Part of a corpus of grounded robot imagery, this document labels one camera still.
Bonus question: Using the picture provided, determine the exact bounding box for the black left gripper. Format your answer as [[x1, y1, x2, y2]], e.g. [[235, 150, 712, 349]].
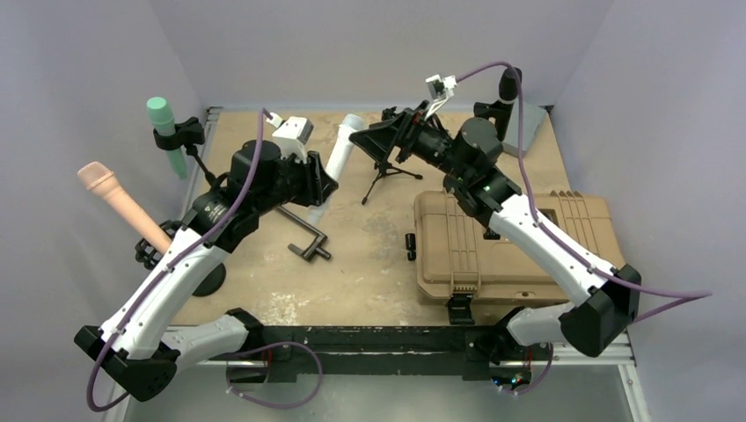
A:
[[254, 146, 336, 216]]

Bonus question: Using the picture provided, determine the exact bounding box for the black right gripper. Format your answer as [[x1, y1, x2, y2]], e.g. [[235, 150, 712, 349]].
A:
[[350, 99, 472, 183]]

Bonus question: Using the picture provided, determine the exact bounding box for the black tripod shock mount stand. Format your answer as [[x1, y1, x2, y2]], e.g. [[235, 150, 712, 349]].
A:
[[356, 135, 423, 206]]

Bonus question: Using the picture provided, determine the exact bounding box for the white microphone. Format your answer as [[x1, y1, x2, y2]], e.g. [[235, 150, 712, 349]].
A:
[[308, 113, 365, 226]]

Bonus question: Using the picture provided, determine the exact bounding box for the black round base clip stand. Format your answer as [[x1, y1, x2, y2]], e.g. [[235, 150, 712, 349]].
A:
[[472, 100, 515, 142]]

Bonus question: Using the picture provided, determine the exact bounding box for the black microphone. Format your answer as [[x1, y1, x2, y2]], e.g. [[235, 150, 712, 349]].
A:
[[498, 68, 523, 104]]

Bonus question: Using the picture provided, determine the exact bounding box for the pink microphone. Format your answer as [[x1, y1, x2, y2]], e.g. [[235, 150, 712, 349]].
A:
[[77, 161, 172, 253]]

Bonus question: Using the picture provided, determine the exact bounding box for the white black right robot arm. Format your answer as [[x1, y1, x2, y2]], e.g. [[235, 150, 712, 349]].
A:
[[349, 112, 641, 358]]

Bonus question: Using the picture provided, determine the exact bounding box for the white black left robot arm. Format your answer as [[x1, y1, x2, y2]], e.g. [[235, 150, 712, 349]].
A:
[[75, 140, 338, 402]]

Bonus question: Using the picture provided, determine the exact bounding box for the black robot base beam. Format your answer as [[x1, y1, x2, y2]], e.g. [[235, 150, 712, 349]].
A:
[[218, 325, 551, 382]]

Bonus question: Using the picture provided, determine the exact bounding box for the black clip stand green mic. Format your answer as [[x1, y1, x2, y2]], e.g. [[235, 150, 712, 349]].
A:
[[175, 117, 216, 183]]

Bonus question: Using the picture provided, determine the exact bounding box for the green microphone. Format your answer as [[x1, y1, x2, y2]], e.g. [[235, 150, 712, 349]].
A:
[[146, 97, 188, 180]]

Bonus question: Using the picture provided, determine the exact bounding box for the black metal clamp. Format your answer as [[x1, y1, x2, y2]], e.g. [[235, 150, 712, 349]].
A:
[[274, 205, 333, 263]]

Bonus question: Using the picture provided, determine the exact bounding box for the tan hard plastic case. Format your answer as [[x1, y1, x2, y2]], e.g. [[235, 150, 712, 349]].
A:
[[406, 191, 625, 309]]

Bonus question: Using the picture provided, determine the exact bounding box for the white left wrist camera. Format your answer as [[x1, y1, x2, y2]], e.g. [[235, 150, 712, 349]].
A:
[[266, 113, 314, 164]]

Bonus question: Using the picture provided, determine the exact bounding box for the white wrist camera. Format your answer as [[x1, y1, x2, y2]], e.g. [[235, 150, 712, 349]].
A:
[[425, 74, 457, 120], [266, 113, 314, 164]]

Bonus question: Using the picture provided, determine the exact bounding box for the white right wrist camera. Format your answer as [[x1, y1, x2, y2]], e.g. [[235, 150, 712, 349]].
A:
[[425, 74, 457, 120]]

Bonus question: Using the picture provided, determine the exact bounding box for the black shock mount round stand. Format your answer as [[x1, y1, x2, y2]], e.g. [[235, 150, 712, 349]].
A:
[[135, 220, 229, 298]]

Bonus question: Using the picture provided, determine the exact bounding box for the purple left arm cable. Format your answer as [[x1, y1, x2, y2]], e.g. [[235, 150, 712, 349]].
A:
[[85, 107, 324, 413]]

